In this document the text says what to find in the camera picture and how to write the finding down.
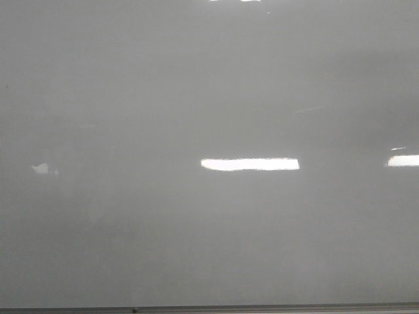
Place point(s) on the white whiteboard with aluminium frame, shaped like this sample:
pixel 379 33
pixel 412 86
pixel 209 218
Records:
pixel 164 153

